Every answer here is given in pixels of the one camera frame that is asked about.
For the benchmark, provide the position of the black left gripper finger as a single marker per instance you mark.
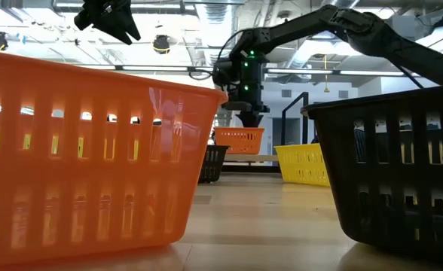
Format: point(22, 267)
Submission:
point(116, 32)
point(133, 22)

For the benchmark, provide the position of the orange plastic basket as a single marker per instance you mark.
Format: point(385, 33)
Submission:
point(93, 188)
point(240, 131)

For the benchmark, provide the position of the black plastic basket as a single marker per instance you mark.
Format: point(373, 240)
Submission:
point(217, 147)
point(395, 177)

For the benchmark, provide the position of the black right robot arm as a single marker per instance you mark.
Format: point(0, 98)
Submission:
point(395, 45)

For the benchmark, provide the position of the black bar with light strips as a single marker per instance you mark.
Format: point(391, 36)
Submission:
point(153, 68)

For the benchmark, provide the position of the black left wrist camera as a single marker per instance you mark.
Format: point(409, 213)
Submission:
point(83, 20)

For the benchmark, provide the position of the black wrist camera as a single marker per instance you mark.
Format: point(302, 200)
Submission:
point(223, 73)
point(83, 20)

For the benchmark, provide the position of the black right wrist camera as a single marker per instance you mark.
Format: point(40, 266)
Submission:
point(223, 73)

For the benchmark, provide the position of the black metal table frame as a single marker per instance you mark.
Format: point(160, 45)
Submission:
point(251, 168)

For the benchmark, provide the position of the silver ceiling air duct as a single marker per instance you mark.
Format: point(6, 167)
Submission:
point(216, 15)

